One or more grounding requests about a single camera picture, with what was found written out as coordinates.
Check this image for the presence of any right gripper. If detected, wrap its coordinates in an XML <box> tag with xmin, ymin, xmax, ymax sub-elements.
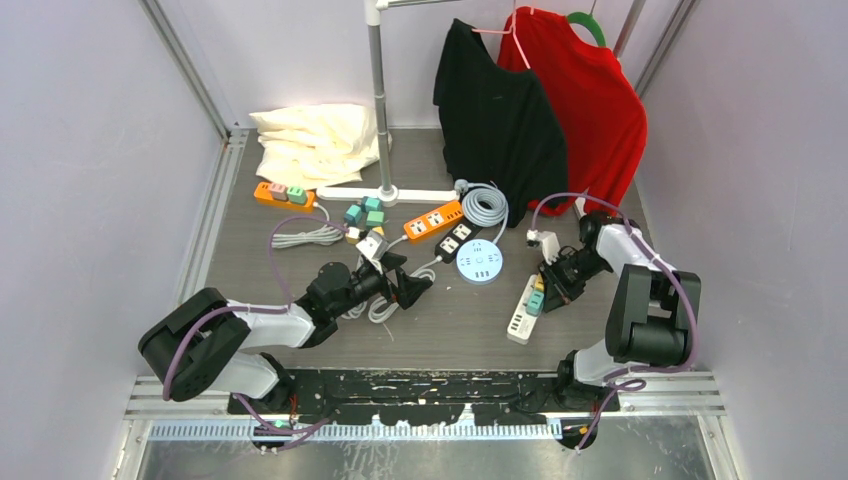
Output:
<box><xmin>538</xmin><ymin>249</ymin><xmax>611</xmax><ymax>313</ymax></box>

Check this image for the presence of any yellow usb charger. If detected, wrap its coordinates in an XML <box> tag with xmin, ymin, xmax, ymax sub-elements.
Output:
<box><xmin>345</xmin><ymin>227</ymin><xmax>363</xmax><ymax>245</ymax></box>

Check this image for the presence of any white usb power strip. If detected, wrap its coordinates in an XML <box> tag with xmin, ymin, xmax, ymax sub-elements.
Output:
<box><xmin>506</xmin><ymin>274</ymin><xmax>541</xmax><ymax>345</ymax></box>

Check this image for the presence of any black power strip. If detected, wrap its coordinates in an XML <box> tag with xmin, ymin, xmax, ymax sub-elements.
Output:
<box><xmin>434</xmin><ymin>219</ymin><xmax>482</xmax><ymax>264</ymax></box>

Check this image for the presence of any round blue power strip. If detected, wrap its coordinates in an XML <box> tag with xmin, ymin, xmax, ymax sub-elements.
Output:
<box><xmin>456</xmin><ymin>239</ymin><xmax>504</xmax><ymax>286</ymax></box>

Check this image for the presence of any orange power strip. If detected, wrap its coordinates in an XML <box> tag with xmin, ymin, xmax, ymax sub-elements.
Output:
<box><xmin>403</xmin><ymin>200</ymin><xmax>464</xmax><ymax>244</ymax></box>
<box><xmin>253</xmin><ymin>182</ymin><xmax>316</xmax><ymax>213</ymax></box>

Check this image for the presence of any grey round cable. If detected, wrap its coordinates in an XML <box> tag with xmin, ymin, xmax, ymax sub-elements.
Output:
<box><xmin>453</xmin><ymin>178</ymin><xmax>510</xmax><ymax>245</ymax></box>

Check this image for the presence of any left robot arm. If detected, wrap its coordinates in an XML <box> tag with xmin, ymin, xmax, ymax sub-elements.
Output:
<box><xmin>138</xmin><ymin>253</ymin><xmax>433</xmax><ymax>413</ymax></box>

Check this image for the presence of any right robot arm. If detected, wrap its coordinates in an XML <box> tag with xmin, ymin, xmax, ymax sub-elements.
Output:
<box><xmin>526</xmin><ymin>211</ymin><xmax>701</xmax><ymax>411</ymax></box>

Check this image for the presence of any white clothes rack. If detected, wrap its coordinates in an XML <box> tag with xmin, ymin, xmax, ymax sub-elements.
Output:
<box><xmin>316</xmin><ymin>1</ymin><xmax>460</xmax><ymax>206</ymax></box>

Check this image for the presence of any pink charger on far strip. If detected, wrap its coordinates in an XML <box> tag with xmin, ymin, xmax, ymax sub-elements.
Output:
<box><xmin>268</xmin><ymin>183</ymin><xmax>288</xmax><ymax>202</ymax></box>

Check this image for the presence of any cream folded cloth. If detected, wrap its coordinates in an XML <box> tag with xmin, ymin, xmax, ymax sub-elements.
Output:
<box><xmin>250</xmin><ymin>103</ymin><xmax>379</xmax><ymax>190</ymax></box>

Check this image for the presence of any red t-shirt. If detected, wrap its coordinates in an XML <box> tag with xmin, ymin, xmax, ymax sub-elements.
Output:
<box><xmin>497</xmin><ymin>6</ymin><xmax>648</xmax><ymax>212</ymax></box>

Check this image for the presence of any black t-shirt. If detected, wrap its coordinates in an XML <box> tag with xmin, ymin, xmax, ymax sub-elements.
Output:
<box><xmin>433</xmin><ymin>19</ymin><xmax>569</xmax><ymax>228</ymax></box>

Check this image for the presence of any pink hanger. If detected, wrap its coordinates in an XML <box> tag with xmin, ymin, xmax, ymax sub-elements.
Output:
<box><xmin>472</xmin><ymin>1</ymin><xmax>532</xmax><ymax>70</ymax></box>

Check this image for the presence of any green hanger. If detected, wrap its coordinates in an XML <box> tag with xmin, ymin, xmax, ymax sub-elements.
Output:
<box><xmin>566</xmin><ymin>1</ymin><xmax>607</xmax><ymax>48</ymax></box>

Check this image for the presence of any white cable of black strip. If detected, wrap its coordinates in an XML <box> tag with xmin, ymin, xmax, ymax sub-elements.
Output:
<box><xmin>367</xmin><ymin>255</ymin><xmax>444</xmax><ymax>326</ymax></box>

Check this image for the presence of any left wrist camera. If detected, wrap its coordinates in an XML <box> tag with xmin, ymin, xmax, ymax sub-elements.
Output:
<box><xmin>355</xmin><ymin>230</ymin><xmax>389</xmax><ymax>268</ymax></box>

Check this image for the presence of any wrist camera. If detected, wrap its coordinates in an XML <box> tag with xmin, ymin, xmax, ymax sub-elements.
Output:
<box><xmin>526</xmin><ymin>229</ymin><xmax>561</xmax><ymax>265</ymax></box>
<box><xmin>355</xmin><ymin>230</ymin><xmax>389</xmax><ymax>268</ymax></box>

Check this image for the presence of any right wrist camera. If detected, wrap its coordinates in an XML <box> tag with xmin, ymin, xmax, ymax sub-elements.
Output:
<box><xmin>526</xmin><ymin>229</ymin><xmax>561</xmax><ymax>265</ymax></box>

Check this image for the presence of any white cable of far strip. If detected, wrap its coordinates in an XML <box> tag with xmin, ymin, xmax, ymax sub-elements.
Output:
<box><xmin>270</xmin><ymin>202</ymin><xmax>345</xmax><ymax>250</ymax></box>

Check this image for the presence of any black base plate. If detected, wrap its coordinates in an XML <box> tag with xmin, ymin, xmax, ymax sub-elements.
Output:
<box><xmin>227</xmin><ymin>369</ymin><xmax>621</xmax><ymax>449</ymax></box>

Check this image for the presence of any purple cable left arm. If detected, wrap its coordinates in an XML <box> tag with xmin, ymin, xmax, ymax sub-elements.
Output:
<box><xmin>161</xmin><ymin>215</ymin><xmax>366</xmax><ymax>453</ymax></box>

